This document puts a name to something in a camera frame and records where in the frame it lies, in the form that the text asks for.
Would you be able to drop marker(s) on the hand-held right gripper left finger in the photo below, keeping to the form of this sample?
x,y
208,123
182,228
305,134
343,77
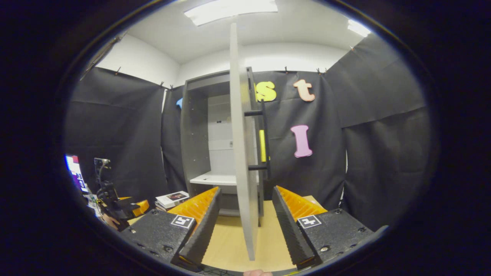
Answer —
x,y
202,234

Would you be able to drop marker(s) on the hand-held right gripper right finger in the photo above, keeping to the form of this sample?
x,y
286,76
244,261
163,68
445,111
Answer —
x,y
291,234

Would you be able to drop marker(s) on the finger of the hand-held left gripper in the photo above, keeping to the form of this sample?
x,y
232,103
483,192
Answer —
x,y
139,207

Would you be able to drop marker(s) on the grey cabinet door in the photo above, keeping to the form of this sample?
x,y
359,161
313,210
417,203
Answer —
x,y
243,153

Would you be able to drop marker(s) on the grey cabinet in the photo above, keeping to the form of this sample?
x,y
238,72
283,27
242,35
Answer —
x,y
195,134

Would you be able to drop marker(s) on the dark book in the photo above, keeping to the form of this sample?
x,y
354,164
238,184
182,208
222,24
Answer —
x,y
165,208

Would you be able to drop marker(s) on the computer monitor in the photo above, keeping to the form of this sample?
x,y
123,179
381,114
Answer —
x,y
76,174

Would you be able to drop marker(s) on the black backdrop cloth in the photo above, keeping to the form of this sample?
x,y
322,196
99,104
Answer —
x,y
122,126

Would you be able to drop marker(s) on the ceiling light panel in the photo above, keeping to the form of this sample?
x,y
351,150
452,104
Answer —
x,y
230,10
358,27

